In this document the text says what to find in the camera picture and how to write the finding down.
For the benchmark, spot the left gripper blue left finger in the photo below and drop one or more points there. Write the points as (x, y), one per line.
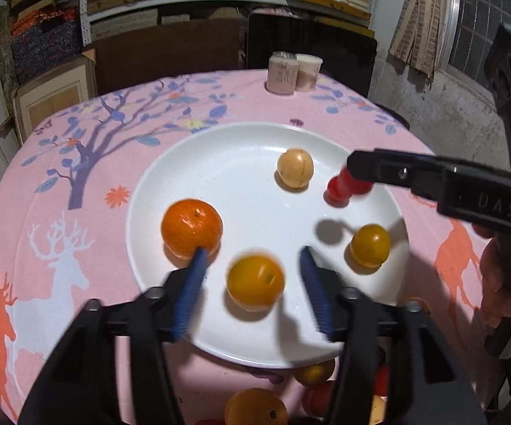
(190, 283)

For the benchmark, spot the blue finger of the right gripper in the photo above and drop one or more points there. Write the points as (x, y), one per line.
(421, 174)

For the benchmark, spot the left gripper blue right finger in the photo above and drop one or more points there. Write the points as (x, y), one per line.
(316, 292)

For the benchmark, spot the yellow tomato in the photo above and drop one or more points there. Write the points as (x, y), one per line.
(370, 246)
(255, 281)

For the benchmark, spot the orange tangerine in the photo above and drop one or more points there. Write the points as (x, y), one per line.
(190, 224)

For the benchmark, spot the red cherry tomato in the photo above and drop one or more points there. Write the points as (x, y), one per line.
(350, 186)
(337, 194)

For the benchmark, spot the pale yellow round fruit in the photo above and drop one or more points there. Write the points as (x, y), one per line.
(295, 168)

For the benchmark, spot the right hand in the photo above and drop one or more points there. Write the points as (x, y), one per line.
(496, 299)

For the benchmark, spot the pale yellow plum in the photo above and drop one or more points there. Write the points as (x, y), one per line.
(315, 374)

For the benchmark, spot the white round plate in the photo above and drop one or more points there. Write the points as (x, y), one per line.
(234, 169)

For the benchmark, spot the striped pepino melon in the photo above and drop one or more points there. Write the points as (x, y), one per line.
(256, 407)

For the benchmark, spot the pink printed tablecloth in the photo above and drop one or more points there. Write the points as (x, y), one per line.
(64, 198)

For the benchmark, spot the hanging beige curtain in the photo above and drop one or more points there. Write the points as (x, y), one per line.
(416, 38)

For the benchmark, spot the black panel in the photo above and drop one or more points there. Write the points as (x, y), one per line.
(348, 57)

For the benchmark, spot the window with grille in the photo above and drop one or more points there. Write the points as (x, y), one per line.
(477, 25)

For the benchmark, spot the pink drink can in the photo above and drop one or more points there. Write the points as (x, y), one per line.
(282, 75)

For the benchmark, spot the framed cardboard box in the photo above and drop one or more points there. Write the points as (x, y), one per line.
(61, 87)

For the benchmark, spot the brown wooden board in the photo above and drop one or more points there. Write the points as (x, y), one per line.
(136, 57)

